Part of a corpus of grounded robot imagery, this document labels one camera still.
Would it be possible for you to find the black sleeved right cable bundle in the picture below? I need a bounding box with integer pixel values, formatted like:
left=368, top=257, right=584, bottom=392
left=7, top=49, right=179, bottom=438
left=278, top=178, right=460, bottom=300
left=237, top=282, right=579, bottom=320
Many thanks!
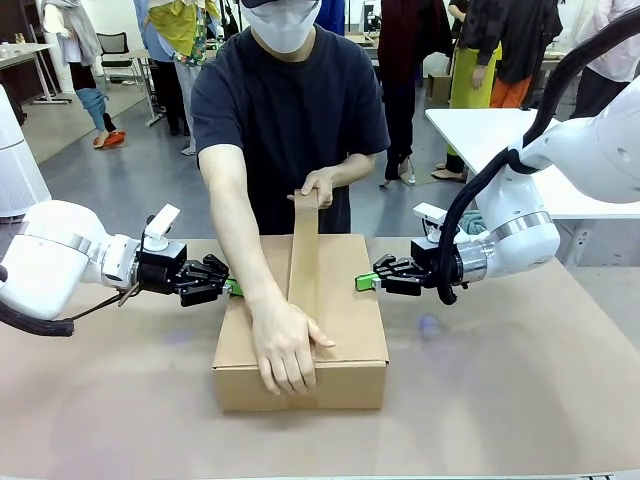
left=433, top=0, right=640, bottom=307

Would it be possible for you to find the teal towel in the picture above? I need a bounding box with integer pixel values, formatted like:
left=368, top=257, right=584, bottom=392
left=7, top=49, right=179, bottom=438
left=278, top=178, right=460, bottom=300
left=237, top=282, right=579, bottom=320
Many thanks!
left=458, top=211, right=490, bottom=237

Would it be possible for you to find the black sleeved cable bundle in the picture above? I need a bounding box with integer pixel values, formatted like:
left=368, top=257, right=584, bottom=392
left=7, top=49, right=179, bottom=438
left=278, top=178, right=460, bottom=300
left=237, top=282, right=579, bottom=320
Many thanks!
left=0, top=264, right=77, bottom=338
left=433, top=0, right=640, bottom=307

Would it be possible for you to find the figure with orange trousers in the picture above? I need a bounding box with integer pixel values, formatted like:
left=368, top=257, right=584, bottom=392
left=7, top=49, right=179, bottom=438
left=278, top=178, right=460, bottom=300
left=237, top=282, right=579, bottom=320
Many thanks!
left=492, top=0, right=565, bottom=110

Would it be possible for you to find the person's right hand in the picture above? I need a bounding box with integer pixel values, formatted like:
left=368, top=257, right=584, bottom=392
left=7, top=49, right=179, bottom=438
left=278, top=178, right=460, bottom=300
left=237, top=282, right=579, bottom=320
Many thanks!
left=249, top=298, right=338, bottom=397

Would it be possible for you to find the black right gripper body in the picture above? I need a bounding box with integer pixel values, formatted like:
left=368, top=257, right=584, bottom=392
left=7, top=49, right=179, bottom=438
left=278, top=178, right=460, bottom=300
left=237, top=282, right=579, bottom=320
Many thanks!
left=410, top=236, right=454, bottom=297

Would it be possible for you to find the white table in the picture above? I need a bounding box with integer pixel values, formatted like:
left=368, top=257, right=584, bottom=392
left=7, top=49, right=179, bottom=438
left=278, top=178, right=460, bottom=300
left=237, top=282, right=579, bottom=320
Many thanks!
left=424, top=107, right=640, bottom=222

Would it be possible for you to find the person's left hand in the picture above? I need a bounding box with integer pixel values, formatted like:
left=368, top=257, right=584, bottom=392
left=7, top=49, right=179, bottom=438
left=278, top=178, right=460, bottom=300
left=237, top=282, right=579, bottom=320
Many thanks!
left=301, top=166, right=351, bottom=211

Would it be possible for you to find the person in blue sweater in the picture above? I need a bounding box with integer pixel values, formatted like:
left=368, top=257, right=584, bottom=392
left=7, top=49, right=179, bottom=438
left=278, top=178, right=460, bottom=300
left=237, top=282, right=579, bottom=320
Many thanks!
left=319, top=0, right=348, bottom=37

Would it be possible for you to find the brown cardboard box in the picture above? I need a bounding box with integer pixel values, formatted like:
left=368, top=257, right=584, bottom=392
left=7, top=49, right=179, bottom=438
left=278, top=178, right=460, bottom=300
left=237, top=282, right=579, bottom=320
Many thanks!
left=212, top=233, right=391, bottom=413

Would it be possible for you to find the small background cardboard box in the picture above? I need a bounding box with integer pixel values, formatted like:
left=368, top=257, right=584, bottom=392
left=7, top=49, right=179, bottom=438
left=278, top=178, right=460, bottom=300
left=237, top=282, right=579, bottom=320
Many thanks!
left=426, top=72, right=452, bottom=105

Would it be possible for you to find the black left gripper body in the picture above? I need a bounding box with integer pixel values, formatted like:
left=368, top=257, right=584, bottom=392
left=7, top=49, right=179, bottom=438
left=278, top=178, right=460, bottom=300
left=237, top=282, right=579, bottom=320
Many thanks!
left=136, top=240, right=189, bottom=297

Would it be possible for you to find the orange fabric on floor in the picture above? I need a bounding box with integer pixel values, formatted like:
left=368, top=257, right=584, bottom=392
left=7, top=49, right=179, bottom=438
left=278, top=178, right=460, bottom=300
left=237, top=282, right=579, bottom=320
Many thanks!
left=92, top=130, right=128, bottom=151

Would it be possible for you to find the person's right forearm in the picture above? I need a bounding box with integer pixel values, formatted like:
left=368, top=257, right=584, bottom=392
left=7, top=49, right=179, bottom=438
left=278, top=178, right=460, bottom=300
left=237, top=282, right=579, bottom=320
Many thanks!
left=198, top=144, right=302, bottom=321

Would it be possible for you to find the person in maroon clothes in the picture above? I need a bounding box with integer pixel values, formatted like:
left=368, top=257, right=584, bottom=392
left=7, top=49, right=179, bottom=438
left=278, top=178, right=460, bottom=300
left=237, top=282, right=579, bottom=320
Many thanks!
left=377, top=0, right=454, bottom=189

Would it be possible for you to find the person's left forearm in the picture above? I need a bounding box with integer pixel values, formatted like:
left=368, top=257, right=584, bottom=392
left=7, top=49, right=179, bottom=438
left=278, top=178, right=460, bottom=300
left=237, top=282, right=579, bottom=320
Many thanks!
left=329, top=151, right=379, bottom=189

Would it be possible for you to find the brown packing tape roll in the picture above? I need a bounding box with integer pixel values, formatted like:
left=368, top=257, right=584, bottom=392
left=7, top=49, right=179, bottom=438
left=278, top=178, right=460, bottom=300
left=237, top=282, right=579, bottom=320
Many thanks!
left=287, top=188, right=324, bottom=322

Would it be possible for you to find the black mesh office chair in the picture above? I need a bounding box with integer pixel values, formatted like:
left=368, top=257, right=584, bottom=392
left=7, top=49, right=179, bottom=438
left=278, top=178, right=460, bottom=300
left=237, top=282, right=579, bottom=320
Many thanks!
left=97, top=31, right=144, bottom=87

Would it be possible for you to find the grey desk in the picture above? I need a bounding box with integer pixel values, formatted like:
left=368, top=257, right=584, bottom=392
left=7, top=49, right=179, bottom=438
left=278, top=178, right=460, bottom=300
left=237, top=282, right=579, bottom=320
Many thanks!
left=0, top=42, right=74, bottom=107

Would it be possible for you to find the person in navy t-shirt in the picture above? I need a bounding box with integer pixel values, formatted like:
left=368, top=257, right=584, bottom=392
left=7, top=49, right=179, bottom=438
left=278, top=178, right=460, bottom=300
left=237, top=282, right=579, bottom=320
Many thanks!
left=189, top=0, right=392, bottom=237

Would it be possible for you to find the long grey work table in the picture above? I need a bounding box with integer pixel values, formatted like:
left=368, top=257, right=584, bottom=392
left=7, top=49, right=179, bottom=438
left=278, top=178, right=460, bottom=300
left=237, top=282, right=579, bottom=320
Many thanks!
left=129, top=48, right=174, bottom=127

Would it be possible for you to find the black sleeved left cable bundle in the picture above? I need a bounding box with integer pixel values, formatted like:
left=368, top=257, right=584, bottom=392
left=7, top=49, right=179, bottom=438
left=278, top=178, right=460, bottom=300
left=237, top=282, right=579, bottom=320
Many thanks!
left=0, top=264, right=77, bottom=338

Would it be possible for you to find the thin black left camera cable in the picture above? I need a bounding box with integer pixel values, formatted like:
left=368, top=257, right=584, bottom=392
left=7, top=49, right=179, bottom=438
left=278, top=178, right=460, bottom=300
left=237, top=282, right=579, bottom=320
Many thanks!
left=63, top=280, right=147, bottom=322

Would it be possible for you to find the person in pink shirt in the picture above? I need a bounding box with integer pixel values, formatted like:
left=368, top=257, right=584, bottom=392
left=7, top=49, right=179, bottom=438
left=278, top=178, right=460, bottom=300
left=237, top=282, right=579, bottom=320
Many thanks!
left=569, top=0, right=640, bottom=120

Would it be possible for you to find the person with yellow skirt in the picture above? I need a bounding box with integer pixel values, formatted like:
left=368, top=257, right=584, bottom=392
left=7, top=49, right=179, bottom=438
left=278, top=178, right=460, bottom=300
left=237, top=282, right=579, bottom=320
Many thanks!
left=431, top=0, right=504, bottom=184

